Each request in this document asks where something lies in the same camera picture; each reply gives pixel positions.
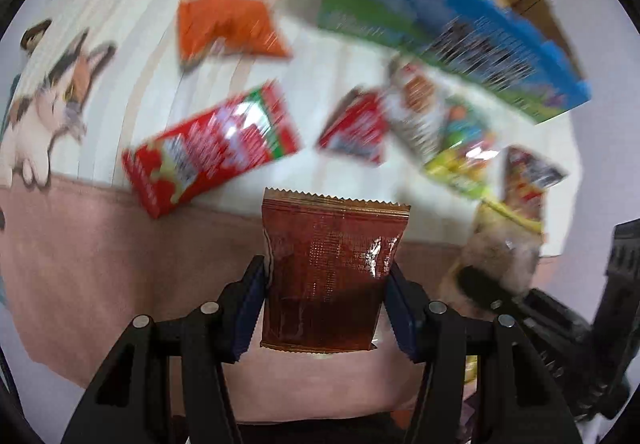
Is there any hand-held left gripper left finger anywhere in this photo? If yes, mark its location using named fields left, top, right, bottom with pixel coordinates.
left=60, top=255, right=268, bottom=444

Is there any brown foil snack packet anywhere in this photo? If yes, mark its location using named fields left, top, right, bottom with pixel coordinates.
left=260, top=188, right=412, bottom=355

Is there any small red snack packet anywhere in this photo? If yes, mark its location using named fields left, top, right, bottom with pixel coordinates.
left=316, top=88, right=388, bottom=166

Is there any blue printed cardboard box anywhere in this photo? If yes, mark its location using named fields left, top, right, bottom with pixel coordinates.
left=280, top=0, right=593, bottom=125

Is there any pink blanket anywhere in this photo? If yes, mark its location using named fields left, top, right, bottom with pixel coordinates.
left=0, top=174, right=551, bottom=425

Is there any beige snack packet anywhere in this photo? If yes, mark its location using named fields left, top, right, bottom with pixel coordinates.
left=440, top=201, right=546, bottom=310

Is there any orange snack packet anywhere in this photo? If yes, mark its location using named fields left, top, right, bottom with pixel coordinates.
left=177, top=0, right=293, bottom=72

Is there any colourful gummy candy packet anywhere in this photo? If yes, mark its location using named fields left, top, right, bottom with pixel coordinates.
left=382, top=59, right=501, bottom=200

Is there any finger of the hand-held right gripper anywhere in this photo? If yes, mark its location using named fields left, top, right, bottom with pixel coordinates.
left=457, top=268, right=531, bottom=314

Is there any red yellow snack packet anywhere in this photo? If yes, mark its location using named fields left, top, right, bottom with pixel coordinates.
left=500, top=146, right=568, bottom=232

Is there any striped white blanket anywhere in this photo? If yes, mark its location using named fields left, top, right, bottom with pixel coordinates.
left=50, top=0, right=581, bottom=257

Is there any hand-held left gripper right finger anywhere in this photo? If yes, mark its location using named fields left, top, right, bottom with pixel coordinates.
left=384, top=263, right=587, bottom=444

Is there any large red snack packet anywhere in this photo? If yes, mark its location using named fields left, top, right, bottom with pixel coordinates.
left=121, top=80, right=303, bottom=220

